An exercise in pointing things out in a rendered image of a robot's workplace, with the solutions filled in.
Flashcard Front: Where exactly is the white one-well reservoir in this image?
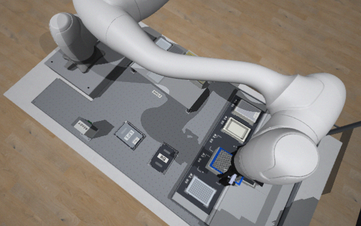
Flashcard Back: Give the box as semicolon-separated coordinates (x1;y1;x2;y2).
222;117;251;143

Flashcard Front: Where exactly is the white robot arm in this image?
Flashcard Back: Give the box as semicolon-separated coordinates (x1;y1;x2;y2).
49;0;346;187

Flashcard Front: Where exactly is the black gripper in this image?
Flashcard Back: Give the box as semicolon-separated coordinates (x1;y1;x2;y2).
217;146;244;186

